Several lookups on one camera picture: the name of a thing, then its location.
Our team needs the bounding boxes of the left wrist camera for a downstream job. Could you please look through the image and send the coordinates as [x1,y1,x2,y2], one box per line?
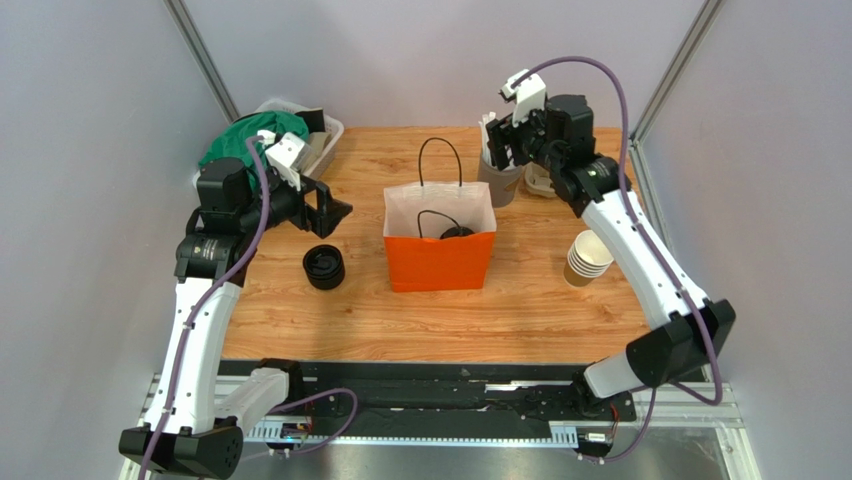
[257,129,313,191]

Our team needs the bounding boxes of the green jacket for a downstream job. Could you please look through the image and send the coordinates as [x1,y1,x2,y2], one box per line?
[198,110,309,192]

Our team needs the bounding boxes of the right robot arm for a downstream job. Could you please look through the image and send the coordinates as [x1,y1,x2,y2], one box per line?
[487,94,736,403]

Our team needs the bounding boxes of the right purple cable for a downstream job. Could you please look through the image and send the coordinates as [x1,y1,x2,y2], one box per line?
[509,56,725,464]

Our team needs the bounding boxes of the purple cable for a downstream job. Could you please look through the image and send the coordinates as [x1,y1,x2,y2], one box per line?
[136,135,361,480]
[509,56,725,464]

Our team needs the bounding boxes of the single black cup lid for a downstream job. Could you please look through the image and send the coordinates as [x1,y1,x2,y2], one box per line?
[440,226,475,240]

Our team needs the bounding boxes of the orange paper bag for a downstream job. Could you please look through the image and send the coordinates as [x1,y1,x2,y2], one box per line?
[383,152,497,293]

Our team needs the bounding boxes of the black cloth in basket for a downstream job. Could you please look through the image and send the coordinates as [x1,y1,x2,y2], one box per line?
[295,108,327,133]

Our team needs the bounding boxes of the stack of paper cups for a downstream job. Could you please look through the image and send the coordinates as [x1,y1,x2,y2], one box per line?
[563,230,614,288]

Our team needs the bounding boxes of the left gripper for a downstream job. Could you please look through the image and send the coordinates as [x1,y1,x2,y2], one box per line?
[236,168,351,239]

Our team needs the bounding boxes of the white plastic basket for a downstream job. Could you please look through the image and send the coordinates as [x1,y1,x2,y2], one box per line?
[198,98,344,191]

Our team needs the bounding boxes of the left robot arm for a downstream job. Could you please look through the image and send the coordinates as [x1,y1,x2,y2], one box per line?
[118,158,353,479]

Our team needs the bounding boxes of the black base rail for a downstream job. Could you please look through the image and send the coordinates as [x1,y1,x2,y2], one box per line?
[248,361,639,448]

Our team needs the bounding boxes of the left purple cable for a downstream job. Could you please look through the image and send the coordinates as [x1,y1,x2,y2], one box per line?
[136,135,361,480]

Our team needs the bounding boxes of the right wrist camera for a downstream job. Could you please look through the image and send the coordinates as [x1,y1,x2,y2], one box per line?
[499,69,547,127]

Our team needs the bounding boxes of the wrapped white straws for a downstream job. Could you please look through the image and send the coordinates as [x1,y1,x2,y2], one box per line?
[478,112,496,166]

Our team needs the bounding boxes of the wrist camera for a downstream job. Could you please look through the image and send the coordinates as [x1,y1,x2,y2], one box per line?
[257,129,313,191]
[499,69,547,127]

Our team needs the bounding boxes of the grey straw holder cup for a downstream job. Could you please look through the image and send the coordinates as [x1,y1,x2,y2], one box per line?
[477,153,523,209]

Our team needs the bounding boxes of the black coffee cup lids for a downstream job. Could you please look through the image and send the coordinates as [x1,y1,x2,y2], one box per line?
[302,244,345,290]

